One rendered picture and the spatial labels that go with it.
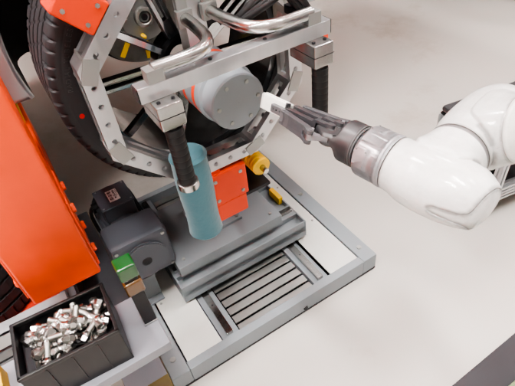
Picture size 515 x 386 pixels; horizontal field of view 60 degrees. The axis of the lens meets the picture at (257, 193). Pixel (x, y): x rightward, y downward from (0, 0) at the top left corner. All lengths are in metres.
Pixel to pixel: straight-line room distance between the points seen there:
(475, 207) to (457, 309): 1.03
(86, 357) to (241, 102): 0.61
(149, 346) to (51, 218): 0.35
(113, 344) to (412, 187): 0.67
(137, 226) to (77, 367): 0.50
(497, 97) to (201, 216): 0.69
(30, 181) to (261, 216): 0.85
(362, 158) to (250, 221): 0.89
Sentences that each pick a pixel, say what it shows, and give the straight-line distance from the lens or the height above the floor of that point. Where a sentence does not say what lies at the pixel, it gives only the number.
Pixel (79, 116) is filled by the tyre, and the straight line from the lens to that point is 1.11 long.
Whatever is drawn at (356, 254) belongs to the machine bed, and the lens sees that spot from 1.65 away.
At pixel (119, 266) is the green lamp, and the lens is 0.95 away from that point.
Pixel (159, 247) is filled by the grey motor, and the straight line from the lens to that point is 1.39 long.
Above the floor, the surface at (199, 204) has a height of 0.61.
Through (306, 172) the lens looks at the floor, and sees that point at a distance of 2.08.
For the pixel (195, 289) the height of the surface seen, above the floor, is 0.13.
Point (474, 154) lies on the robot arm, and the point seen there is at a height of 0.93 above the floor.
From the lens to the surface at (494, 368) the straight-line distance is 1.24.
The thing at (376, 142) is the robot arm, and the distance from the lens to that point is 0.71.
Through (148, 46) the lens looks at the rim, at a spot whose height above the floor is 0.92.
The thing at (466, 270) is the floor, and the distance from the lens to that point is 1.78.
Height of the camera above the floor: 1.35
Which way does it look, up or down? 42 degrees down
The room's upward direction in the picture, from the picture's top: 8 degrees counter-clockwise
